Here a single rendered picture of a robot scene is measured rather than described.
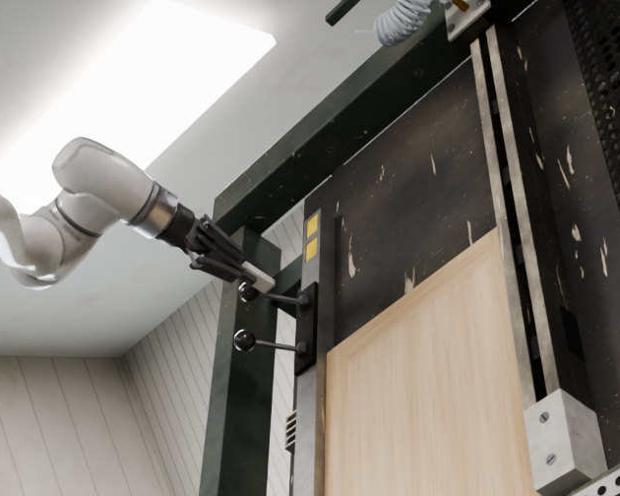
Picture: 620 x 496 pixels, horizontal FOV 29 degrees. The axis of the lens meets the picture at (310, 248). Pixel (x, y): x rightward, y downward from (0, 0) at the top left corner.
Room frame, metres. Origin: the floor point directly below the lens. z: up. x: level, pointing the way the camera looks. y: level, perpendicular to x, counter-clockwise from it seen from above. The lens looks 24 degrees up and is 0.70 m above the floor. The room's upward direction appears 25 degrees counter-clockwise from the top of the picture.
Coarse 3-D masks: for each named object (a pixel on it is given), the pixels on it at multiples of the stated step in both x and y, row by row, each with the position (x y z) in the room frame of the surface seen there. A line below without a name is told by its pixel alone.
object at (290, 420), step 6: (294, 414) 1.96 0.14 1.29; (288, 420) 1.96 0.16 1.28; (294, 420) 1.95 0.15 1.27; (288, 426) 1.96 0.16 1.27; (294, 426) 1.94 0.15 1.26; (288, 432) 1.95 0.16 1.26; (294, 432) 1.93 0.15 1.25; (288, 438) 1.94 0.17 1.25; (294, 438) 1.94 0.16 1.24; (288, 444) 1.93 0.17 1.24; (294, 444) 1.93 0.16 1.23; (288, 450) 1.94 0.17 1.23; (294, 450) 1.94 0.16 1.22
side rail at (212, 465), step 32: (256, 256) 2.31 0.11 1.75; (224, 288) 2.27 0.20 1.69; (224, 320) 2.21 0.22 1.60; (256, 320) 2.24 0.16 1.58; (224, 352) 2.16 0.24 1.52; (256, 352) 2.20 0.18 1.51; (224, 384) 2.12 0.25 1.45; (256, 384) 2.17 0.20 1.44; (224, 416) 2.07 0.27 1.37; (256, 416) 2.14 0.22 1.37; (224, 448) 2.04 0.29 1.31; (256, 448) 2.11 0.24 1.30; (224, 480) 2.02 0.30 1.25; (256, 480) 2.08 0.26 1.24
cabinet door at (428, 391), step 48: (480, 240) 1.76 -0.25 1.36; (432, 288) 1.81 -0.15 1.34; (480, 288) 1.73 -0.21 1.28; (384, 336) 1.86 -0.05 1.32; (432, 336) 1.78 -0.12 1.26; (480, 336) 1.69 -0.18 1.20; (336, 384) 1.91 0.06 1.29; (384, 384) 1.82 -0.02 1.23; (432, 384) 1.74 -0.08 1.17; (480, 384) 1.66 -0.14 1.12; (336, 432) 1.86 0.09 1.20; (384, 432) 1.78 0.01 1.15; (432, 432) 1.70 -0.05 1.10; (480, 432) 1.63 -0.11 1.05; (336, 480) 1.82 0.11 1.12; (384, 480) 1.74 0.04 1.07; (432, 480) 1.67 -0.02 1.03; (480, 480) 1.60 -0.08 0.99; (528, 480) 1.53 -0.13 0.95
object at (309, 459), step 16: (304, 224) 2.15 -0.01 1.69; (320, 224) 2.10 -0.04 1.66; (304, 240) 2.12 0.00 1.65; (320, 240) 2.08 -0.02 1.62; (304, 256) 2.10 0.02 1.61; (320, 256) 2.06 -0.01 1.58; (304, 272) 2.08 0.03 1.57; (320, 272) 2.04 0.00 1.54; (304, 288) 2.06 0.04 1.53; (320, 288) 2.02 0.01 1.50; (320, 304) 2.01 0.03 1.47; (320, 320) 1.99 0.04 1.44; (320, 336) 1.97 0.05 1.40; (320, 352) 1.95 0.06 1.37; (320, 368) 1.94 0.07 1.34; (304, 384) 1.94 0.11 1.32; (320, 384) 1.92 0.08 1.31; (304, 400) 1.92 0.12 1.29; (320, 400) 1.91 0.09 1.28; (304, 416) 1.90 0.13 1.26; (320, 416) 1.89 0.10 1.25; (304, 432) 1.89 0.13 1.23; (320, 432) 1.88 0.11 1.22; (304, 448) 1.87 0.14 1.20; (320, 448) 1.86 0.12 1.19; (304, 464) 1.86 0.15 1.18; (320, 464) 1.85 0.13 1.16; (304, 480) 1.84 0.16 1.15; (320, 480) 1.84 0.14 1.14
